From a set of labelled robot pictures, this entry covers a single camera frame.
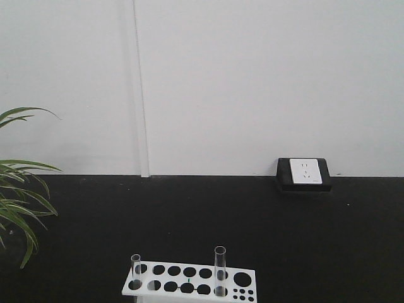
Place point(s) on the white socket on black box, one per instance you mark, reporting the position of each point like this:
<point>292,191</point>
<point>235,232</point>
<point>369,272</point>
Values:
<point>303,175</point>

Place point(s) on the tall clear test tube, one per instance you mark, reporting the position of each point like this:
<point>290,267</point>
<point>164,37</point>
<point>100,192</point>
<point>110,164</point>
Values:
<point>220,271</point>

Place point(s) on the green potted spider plant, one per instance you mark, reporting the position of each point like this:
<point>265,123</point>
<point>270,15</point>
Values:
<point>25,195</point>

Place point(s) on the white test tube rack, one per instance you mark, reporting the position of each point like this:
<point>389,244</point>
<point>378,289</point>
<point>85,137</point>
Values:
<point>181,282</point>

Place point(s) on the short clear test tube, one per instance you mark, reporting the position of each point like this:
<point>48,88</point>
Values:
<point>136,282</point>

